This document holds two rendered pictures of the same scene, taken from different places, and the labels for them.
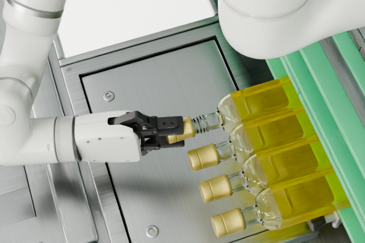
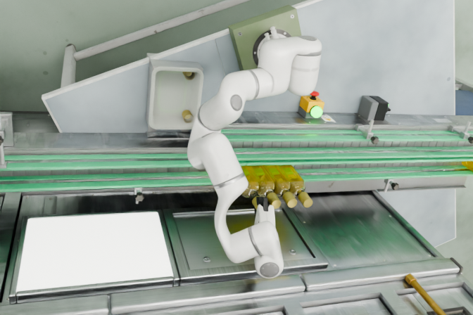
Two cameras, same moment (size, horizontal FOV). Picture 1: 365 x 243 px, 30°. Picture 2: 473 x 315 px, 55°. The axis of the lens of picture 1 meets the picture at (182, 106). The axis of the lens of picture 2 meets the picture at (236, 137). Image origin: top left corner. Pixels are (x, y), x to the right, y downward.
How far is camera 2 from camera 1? 143 cm
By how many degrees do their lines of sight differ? 71
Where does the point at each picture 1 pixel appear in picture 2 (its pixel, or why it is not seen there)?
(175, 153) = not seen: hidden behind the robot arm
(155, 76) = (195, 240)
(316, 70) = (257, 138)
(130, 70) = (188, 249)
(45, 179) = (259, 299)
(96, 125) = (268, 215)
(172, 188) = not seen: hidden behind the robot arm
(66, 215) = (286, 285)
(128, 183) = not seen: hidden behind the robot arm
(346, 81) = (261, 134)
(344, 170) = (288, 157)
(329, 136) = (273, 157)
